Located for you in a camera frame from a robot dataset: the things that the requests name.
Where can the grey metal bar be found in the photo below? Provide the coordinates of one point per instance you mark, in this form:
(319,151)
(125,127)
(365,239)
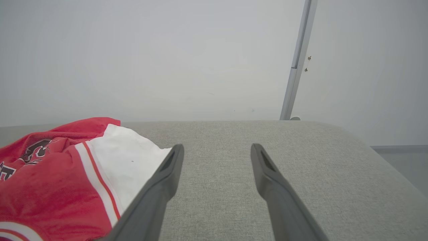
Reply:
(297,60)

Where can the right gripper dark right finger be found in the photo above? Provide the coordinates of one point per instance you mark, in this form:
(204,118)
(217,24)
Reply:
(284,207)

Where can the red and white jersey shirt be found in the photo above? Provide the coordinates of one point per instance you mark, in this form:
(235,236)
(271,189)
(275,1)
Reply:
(53,187)

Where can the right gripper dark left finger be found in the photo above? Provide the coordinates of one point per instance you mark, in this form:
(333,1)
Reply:
(150,204)

